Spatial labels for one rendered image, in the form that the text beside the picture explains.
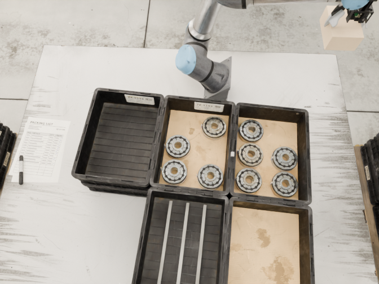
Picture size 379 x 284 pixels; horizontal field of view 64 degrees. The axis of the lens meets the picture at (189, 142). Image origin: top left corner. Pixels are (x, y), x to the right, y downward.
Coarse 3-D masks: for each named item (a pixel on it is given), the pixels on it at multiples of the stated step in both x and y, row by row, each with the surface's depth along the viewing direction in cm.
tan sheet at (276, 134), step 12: (240, 120) 135; (264, 120) 135; (264, 132) 132; (276, 132) 132; (288, 132) 132; (240, 144) 130; (264, 144) 130; (276, 144) 130; (288, 144) 130; (252, 156) 128; (264, 156) 128; (240, 168) 126; (264, 168) 126; (264, 180) 124; (240, 192) 122; (264, 192) 122
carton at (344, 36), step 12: (324, 12) 124; (348, 24) 118; (360, 24) 118; (324, 36) 123; (336, 36) 116; (348, 36) 116; (360, 36) 116; (324, 48) 123; (336, 48) 122; (348, 48) 122
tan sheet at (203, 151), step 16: (176, 112) 136; (192, 112) 136; (176, 128) 133; (192, 128) 133; (192, 144) 130; (208, 144) 130; (224, 144) 130; (192, 160) 127; (208, 160) 127; (224, 160) 127; (160, 176) 124; (192, 176) 124; (208, 176) 124
